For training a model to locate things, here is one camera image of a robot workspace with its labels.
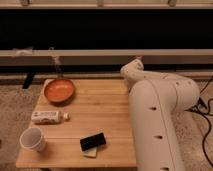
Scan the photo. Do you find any wooden table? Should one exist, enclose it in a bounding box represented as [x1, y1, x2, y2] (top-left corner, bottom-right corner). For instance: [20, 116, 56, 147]
[16, 79, 136, 168]

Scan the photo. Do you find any black rectangular box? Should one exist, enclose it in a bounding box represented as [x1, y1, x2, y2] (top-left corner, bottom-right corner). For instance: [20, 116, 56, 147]
[80, 133, 106, 151]

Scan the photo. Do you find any pale sponge pad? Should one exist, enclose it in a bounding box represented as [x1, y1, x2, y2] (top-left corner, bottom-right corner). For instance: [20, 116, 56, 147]
[83, 147, 97, 158]

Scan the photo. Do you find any white plastic bottle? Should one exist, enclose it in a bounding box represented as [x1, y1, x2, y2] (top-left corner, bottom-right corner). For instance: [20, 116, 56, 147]
[31, 111, 70, 124]

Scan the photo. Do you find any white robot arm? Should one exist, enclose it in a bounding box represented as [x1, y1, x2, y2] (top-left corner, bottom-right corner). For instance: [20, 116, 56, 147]
[120, 59, 200, 171]

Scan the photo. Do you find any white paper cup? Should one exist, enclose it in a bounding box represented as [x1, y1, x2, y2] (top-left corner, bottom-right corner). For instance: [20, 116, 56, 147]
[20, 127, 46, 152]

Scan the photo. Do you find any orange frying pan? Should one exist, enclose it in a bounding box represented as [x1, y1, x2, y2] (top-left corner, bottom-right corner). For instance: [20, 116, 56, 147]
[44, 47, 75, 103]

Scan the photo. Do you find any black cable on floor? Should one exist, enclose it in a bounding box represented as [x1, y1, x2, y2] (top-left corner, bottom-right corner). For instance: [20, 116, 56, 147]
[188, 75, 213, 168]

